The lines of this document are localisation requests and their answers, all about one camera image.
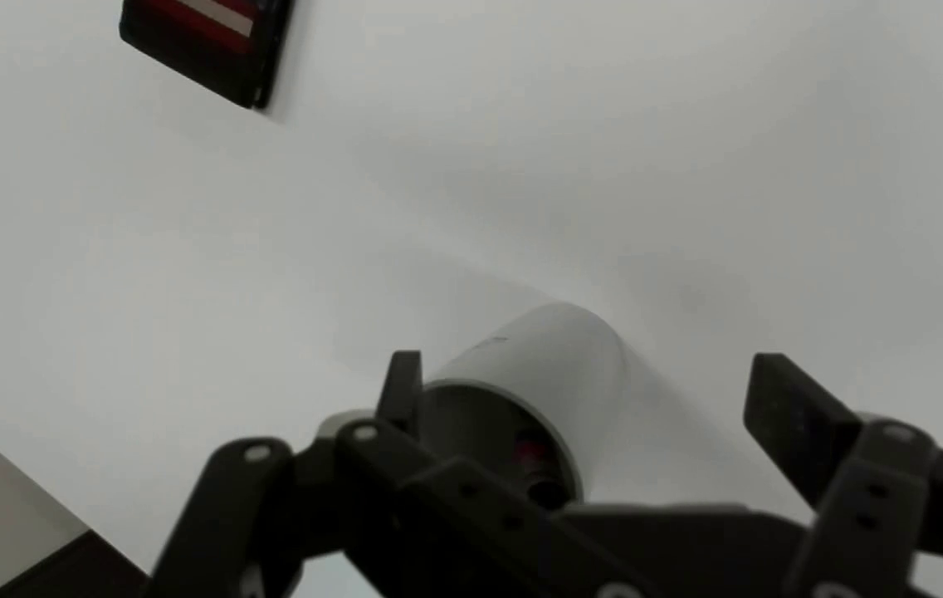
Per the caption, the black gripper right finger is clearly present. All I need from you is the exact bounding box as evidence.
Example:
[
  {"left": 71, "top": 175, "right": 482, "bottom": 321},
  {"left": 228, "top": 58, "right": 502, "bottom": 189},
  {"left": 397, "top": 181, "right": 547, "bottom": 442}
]
[{"left": 741, "top": 349, "right": 943, "bottom": 598}]

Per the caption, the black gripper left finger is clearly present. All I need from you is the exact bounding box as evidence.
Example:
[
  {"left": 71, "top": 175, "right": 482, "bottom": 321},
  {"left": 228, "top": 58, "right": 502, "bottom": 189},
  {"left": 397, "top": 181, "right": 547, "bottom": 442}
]
[{"left": 147, "top": 349, "right": 653, "bottom": 598}]

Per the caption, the white ceramic mug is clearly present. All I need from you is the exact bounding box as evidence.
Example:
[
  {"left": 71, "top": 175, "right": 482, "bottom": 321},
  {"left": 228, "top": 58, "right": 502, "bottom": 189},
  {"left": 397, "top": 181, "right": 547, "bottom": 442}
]
[{"left": 417, "top": 299, "right": 635, "bottom": 514}]

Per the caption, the black and red eraser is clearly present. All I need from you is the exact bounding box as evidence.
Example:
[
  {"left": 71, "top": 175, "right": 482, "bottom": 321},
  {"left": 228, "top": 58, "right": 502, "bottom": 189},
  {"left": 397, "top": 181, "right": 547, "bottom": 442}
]
[{"left": 118, "top": 0, "right": 303, "bottom": 114}]

